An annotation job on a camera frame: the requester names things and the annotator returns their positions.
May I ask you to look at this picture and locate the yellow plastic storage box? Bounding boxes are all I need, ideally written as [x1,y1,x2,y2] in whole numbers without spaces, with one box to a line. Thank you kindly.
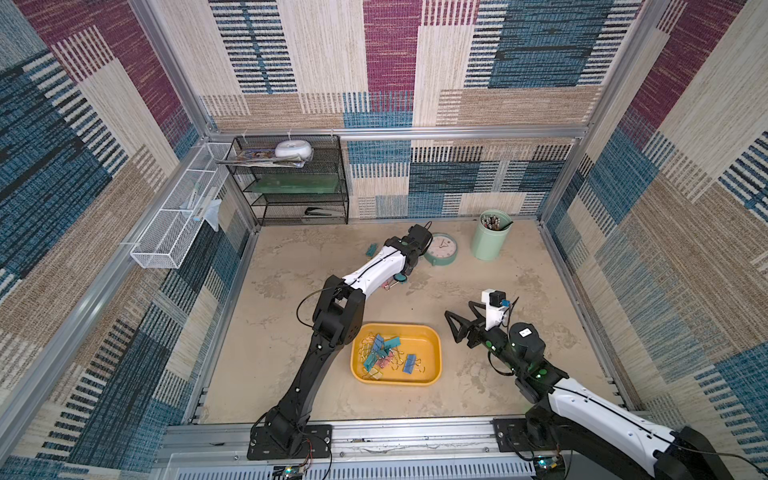
[350,323,442,387]

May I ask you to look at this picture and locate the blue binder clip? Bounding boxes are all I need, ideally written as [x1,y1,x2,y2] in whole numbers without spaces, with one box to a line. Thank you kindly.
[403,354,417,375]
[372,334,385,355]

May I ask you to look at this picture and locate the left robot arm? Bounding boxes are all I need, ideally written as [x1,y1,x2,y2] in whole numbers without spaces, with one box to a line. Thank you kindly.
[247,224,433,461]

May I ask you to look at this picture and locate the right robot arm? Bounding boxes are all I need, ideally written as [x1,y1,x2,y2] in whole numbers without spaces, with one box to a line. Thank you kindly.
[444,302,732,479]

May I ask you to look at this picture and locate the mint green alarm clock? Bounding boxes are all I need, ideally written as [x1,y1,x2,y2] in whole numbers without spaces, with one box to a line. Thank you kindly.
[424,233,458,266]

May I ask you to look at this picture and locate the mint green pen holder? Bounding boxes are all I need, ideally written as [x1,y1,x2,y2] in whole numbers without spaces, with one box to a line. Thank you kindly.
[471,209,514,261]

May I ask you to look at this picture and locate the pens in holder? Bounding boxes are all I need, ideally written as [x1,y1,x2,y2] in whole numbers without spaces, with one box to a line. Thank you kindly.
[480,214,504,231]

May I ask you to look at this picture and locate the white round device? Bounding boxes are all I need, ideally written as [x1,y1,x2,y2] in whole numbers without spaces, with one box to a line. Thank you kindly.
[275,139,313,160]

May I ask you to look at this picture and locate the magazines on shelf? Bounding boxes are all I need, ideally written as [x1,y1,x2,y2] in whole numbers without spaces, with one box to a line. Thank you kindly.
[217,149,306,168]

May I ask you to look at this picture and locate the light blue cloth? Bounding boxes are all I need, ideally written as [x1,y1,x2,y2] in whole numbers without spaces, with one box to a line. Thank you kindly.
[203,199,222,232]

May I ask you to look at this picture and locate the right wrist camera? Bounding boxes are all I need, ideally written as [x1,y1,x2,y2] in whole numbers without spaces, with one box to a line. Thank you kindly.
[481,289,511,331]

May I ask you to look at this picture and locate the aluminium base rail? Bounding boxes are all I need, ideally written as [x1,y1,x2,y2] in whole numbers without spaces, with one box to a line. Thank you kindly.
[152,413,655,480]

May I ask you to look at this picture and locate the black wire mesh shelf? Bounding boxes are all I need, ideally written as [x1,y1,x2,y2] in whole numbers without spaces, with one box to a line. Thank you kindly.
[223,134,349,227]

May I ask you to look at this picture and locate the white wire mesh basket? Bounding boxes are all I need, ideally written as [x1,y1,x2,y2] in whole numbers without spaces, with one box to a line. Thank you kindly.
[130,142,230,269]

